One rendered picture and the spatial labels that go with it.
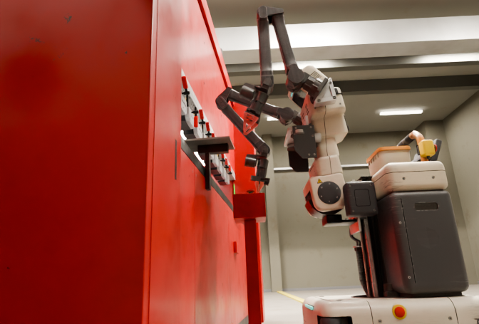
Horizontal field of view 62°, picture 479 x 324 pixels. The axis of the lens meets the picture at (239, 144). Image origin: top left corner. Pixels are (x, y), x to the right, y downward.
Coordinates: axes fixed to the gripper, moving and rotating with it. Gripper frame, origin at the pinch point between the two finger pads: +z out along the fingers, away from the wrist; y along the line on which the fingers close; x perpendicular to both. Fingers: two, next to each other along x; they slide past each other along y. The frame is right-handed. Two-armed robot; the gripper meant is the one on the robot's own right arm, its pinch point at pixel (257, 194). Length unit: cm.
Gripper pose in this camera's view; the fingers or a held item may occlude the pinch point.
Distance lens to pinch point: 215.6
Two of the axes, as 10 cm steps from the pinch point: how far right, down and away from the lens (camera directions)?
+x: -0.3, -3.3, -9.4
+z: -1.8, 9.3, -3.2
